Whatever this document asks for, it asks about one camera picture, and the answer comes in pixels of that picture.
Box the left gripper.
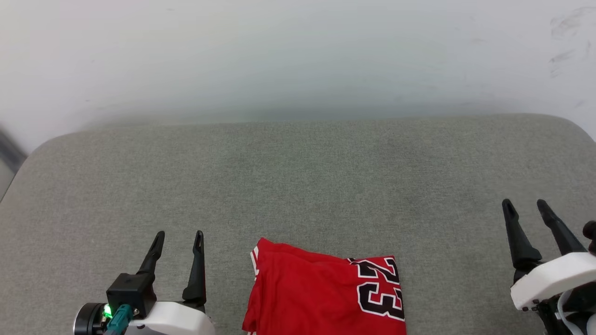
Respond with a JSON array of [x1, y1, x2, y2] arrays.
[[126, 230, 217, 335]]

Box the red and white basketball jersey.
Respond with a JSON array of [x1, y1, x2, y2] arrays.
[[242, 237, 407, 335]]

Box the teal cable connector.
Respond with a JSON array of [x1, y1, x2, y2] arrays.
[[103, 304, 135, 335]]

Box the white right arm cable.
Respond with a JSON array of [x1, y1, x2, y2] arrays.
[[556, 289, 580, 335]]

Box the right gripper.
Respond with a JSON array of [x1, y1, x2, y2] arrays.
[[502, 199, 596, 312]]

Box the grey fabric sofa cushion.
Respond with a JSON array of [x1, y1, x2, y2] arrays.
[[0, 114, 596, 335]]

